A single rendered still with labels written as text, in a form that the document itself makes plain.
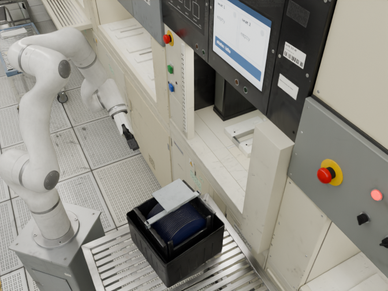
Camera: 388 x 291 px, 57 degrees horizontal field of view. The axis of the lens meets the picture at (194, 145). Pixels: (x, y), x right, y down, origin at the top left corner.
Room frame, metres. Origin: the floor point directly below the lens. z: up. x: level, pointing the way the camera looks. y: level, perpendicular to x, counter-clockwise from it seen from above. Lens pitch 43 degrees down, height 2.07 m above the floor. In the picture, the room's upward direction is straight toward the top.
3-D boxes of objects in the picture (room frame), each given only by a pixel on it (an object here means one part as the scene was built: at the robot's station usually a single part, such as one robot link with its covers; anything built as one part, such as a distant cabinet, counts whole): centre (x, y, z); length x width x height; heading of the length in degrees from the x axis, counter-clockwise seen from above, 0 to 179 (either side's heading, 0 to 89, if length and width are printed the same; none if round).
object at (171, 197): (0.81, 0.08, 0.93); 0.24 x 0.20 x 0.32; 127
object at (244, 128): (1.34, -0.29, 0.89); 0.22 x 0.21 x 0.04; 118
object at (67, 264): (0.89, 0.59, 0.38); 0.28 x 0.28 x 0.76; 73
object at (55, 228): (0.89, 0.59, 0.85); 0.19 x 0.19 x 0.18
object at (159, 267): (0.81, 0.07, 0.85); 0.28 x 0.28 x 0.17; 37
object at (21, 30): (3.38, 1.77, 0.47); 0.23 x 0.12 x 0.02; 124
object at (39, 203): (0.90, 0.62, 1.07); 0.19 x 0.12 x 0.24; 63
